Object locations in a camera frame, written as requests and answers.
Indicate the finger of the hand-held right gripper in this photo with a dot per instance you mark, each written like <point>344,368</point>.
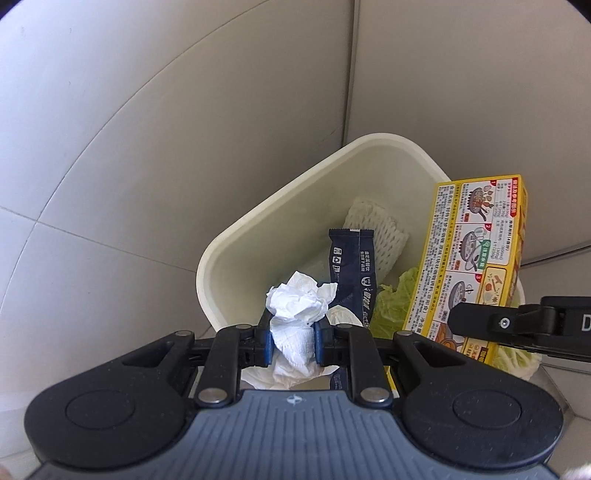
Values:
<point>489,323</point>

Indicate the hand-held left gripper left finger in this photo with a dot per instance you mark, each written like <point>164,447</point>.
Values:
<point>267,345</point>

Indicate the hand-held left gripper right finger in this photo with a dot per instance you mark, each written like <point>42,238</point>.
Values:
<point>319,345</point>

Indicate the white tissue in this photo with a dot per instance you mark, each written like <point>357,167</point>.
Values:
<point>298,304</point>

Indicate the dark blue snack packet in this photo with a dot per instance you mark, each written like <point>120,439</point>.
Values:
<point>353,272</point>

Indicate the napa cabbage leaf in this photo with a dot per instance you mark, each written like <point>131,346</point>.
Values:
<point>392,304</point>

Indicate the yellow printed cardboard box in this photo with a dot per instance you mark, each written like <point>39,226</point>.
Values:
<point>466,240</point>

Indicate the white plastic trash bin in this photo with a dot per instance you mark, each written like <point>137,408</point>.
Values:
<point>277,212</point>

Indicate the white foam fruit net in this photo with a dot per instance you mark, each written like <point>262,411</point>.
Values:
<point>376,235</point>

